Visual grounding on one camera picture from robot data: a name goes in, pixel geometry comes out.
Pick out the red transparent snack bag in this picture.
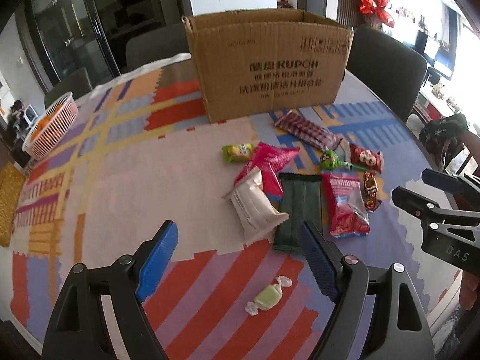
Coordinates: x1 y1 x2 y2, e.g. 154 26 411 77
322 172 370 238

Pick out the light green candy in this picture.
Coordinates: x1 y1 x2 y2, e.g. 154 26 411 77
245 275 293 316

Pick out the dark green snack packet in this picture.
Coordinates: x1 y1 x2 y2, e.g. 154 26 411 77
272 172 322 254

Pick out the white beige snack packet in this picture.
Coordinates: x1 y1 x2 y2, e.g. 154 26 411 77
222 166 290 246

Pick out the small brown candy packet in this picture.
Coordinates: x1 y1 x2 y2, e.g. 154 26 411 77
363 172 382 212

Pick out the red cartoon snack packet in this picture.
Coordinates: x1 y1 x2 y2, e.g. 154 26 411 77
347 143 384 173

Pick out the green lollipop among snacks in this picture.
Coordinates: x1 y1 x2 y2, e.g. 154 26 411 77
320 150 368 172

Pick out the pink snack packet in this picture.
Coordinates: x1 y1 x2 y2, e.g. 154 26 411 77
233 142 300 201

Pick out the maroon striped snack packet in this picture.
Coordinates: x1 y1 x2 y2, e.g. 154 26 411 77
274 110 343 151

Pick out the small yellow-green candy packet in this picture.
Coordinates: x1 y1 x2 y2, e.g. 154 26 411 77
221 143 256 164

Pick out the green floral cloth bag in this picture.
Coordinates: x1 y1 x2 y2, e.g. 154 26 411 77
419 113 468 160

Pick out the colourful patterned table mat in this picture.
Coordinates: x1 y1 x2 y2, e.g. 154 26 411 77
9 59 461 360

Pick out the dark chair right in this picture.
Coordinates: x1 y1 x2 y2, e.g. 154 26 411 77
346 26 427 122

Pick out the white basket with oranges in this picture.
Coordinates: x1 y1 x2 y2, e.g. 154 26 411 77
22 92 78 161

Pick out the dark chair far left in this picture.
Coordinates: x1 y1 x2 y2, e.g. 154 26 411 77
44 67 93 109

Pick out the red balloon decoration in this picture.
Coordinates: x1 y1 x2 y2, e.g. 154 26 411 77
359 0 395 29

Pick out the brown cardboard box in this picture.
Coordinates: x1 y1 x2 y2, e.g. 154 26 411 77
182 9 354 123

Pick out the dark chair behind box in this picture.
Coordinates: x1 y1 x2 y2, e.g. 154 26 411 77
125 23 190 72

